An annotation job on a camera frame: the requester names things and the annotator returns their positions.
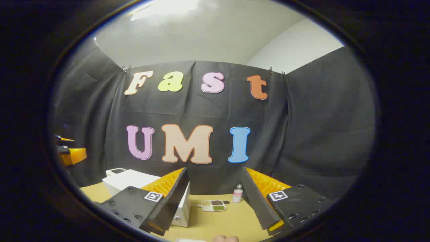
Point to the small clear bottle pink label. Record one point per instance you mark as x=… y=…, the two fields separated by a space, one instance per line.
x=237 y=195

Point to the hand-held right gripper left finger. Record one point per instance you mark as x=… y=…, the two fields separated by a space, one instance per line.
x=174 y=198

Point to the white microwave oven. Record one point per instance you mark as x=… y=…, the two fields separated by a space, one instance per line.
x=129 y=181

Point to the white divided condiment dish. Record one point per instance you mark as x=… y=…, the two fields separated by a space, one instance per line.
x=213 y=205

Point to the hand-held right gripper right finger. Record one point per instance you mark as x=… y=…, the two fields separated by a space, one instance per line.
x=257 y=198

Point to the black backdrop cloth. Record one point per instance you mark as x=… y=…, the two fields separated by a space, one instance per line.
x=309 y=127

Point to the white square plate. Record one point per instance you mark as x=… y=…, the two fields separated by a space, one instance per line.
x=189 y=240

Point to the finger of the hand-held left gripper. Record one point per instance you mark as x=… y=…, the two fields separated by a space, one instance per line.
x=74 y=155
x=62 y=137

